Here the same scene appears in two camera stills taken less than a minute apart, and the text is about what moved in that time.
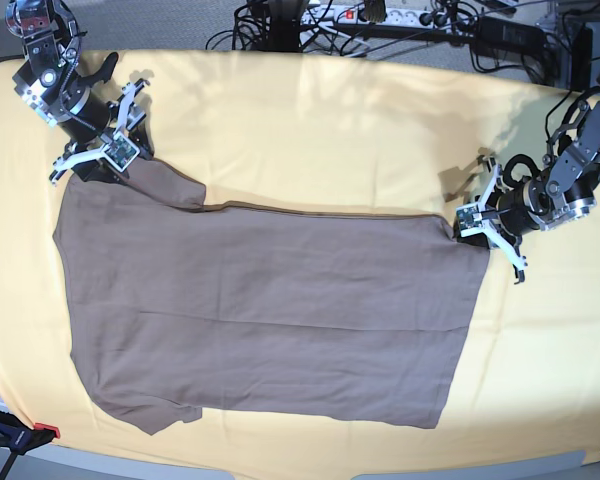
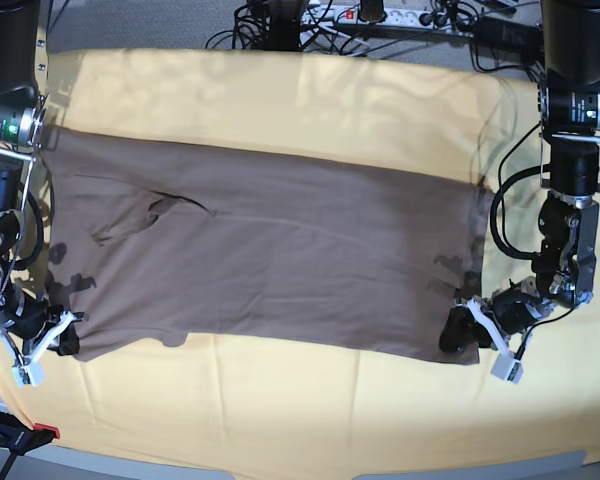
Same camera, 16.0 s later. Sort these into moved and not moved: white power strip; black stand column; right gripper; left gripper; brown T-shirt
Moved: brown T-shirt; right gripper; left gripper
Not moved: white power strip; black stand column
